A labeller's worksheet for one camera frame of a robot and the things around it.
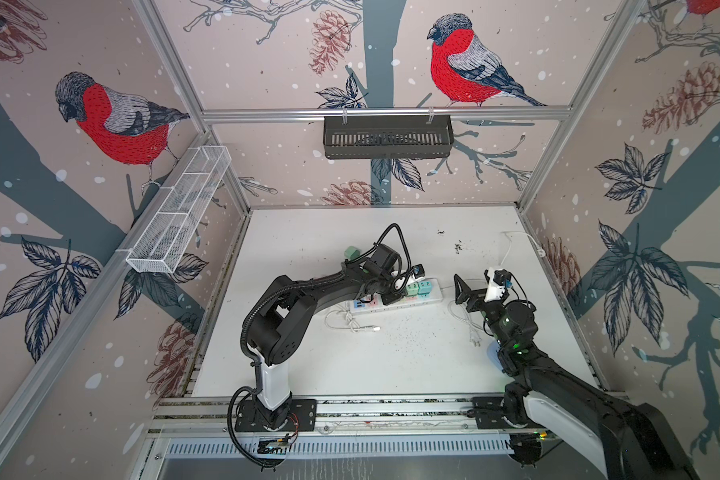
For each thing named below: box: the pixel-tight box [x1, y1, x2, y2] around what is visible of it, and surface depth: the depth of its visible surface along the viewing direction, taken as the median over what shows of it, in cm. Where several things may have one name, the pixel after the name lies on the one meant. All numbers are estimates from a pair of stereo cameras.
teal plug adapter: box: [417, 281, 433, 295], surface depth 92 cm
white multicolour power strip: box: [350, 279, 444, 315], surface depth 94 cm
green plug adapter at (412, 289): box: [405, 282, 419, 297], surface depth 92 cm
